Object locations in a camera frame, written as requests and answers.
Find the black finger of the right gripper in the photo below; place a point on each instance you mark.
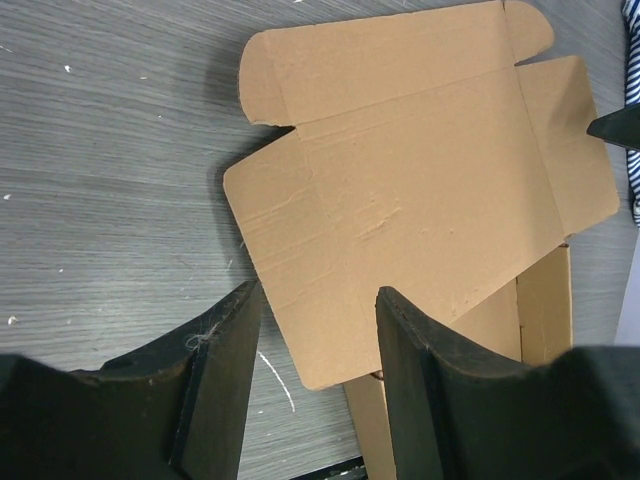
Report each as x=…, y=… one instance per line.
x=620, y=128

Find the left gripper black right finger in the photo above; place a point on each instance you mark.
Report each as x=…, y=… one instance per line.
x=458, y=410

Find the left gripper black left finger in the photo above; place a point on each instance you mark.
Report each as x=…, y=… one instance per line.
x=174, y=408

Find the cardboard box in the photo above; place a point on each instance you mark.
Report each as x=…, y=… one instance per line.
x=434, y=152

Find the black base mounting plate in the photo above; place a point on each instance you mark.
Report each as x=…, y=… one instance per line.
x=352, y=469

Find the blue white striped cloth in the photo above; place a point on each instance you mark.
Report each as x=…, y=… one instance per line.
x=630, y=12

